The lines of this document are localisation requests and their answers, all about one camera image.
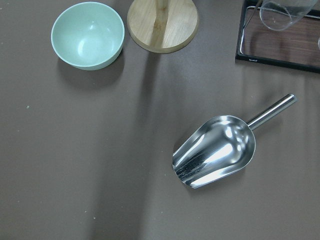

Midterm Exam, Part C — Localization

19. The steel ice scoop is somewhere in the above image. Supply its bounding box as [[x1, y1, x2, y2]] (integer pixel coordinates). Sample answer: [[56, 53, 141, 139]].
[[172, 93, 297, 189]]

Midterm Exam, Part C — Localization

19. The wooden cup stand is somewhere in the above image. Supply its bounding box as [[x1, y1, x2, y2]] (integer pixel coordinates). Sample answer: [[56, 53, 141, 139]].
[[127, 0, 200, 54]]

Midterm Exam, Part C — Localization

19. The mint green bowl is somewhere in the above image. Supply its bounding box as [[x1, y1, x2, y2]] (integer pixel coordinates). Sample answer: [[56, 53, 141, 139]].
[[50, 1, 125, 71]]

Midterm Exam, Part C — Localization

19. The black glass rack tray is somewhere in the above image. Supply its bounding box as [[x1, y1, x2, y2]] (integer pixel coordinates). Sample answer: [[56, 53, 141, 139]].
[[235, 0, 320, 73]]

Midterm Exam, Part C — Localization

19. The wine glass upper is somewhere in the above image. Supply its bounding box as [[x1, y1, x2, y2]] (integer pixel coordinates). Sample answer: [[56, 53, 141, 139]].
[[259, 0, 318, 31]]

